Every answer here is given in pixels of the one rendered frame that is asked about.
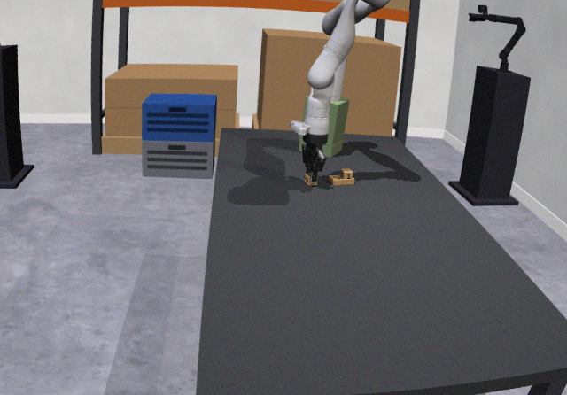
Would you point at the tan rectangular tray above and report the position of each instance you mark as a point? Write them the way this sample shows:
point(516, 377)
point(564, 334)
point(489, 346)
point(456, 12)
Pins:
point(339, 181)

